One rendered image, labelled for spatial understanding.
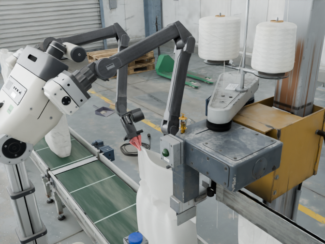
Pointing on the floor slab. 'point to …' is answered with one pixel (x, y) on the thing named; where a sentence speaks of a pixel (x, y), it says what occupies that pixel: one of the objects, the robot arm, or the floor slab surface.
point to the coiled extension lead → (135, 152)
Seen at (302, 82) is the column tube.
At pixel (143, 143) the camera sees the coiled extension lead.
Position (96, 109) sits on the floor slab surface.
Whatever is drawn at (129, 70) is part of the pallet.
